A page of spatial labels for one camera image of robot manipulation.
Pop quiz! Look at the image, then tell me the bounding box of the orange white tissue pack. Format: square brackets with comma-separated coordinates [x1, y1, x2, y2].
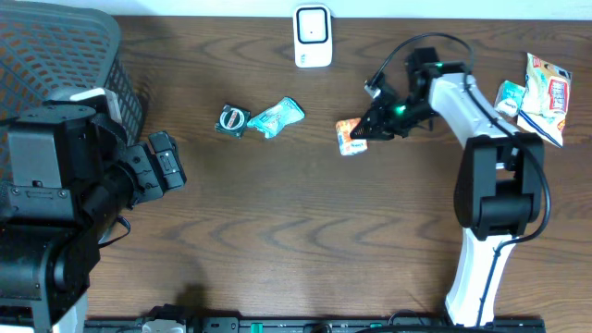
[336, 117, 368, 156]

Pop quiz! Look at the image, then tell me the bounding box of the teal snack packet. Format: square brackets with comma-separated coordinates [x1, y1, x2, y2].
[247, 96, 305, 139]

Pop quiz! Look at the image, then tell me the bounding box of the green white tissue pack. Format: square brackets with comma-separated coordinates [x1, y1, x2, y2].
[494, 80, 525, 117]

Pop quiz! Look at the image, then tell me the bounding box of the white blue snack bag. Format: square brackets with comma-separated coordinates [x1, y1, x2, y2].
[517, 53, 573, 148]

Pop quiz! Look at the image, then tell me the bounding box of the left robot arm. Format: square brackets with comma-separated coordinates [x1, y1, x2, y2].
[1, 88, 186, 332]

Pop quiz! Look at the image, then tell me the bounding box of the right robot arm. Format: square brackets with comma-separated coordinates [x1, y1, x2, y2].
[350, 47, 549, 328]

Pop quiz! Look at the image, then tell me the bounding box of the white barcode scanner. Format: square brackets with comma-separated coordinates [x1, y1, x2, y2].
[292, 4, 333, 68]

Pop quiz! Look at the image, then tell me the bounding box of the grey plastic mesh basket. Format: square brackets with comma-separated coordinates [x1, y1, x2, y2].
[1, 1, 145, 188]

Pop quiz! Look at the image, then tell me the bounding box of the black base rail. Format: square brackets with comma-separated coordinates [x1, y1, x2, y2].
[82, 304, 547, 333]

